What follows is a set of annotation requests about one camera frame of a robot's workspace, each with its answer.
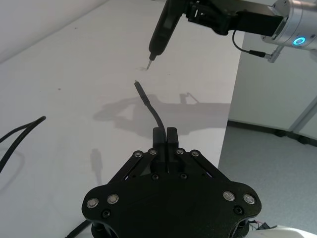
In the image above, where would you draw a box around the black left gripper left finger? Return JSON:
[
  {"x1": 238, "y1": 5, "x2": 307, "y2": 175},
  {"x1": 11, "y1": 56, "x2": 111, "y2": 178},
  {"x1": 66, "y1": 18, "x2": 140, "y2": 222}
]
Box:
[{"x1": 108, "y1": 127, "x2": 166, "y2": 186}]

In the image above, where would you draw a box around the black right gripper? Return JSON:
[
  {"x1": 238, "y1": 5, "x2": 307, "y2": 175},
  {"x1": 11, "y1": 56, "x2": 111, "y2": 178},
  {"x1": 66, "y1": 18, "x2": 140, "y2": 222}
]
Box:
[{"x1": 187, "y1": 0, "x2": 283, "y2": 37}]

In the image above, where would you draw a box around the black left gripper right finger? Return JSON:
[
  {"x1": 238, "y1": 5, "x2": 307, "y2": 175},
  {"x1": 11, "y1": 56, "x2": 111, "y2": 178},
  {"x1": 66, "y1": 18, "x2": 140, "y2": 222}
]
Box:
[{"x1": 166, "y1": 126, "x2": 224, "y2": 184}]

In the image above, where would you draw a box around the black cable with plug end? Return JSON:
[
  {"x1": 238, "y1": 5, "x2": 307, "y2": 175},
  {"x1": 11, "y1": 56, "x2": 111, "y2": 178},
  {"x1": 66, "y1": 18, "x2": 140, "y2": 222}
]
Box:
[{"x1": 134, "y1": 79, "x2": 166, "y2": 133}]

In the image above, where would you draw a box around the black corded tool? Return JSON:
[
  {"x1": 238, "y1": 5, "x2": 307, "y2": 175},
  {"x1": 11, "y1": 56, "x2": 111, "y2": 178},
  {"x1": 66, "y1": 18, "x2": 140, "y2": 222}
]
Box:
[{"x1": 145, "y1": 0, "x2": 190, "y2": 70}]

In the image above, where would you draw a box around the pale partition with dark feet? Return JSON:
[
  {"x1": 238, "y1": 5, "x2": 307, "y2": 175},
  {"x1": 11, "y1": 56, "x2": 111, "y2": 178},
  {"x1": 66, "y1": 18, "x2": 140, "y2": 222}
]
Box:
[{"x1": 273, "y1": 98, "x2": 317, "y2": 145}]

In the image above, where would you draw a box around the thin dark cable silver plug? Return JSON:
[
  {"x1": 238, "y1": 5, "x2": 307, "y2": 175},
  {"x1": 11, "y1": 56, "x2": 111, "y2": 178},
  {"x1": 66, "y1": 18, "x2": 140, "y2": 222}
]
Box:
[{"x1": 232, "y1": 29, "x2": 273, "y2": 60}]

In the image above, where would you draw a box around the black looped cord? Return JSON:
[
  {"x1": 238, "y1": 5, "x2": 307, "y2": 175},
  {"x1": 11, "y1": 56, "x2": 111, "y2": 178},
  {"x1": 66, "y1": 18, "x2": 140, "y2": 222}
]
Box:
[{"x1": 0, "y1": 115, "x2": 47, "y2": 175}]

